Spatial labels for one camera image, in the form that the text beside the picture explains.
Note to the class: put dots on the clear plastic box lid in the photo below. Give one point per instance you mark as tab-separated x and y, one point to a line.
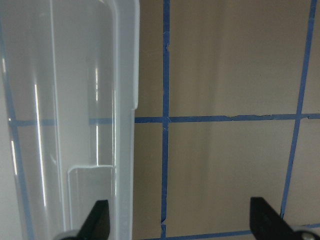
69	76

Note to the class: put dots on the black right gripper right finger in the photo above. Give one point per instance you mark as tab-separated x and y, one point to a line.
266	224

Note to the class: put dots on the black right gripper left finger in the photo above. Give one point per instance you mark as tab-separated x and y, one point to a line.
96	220

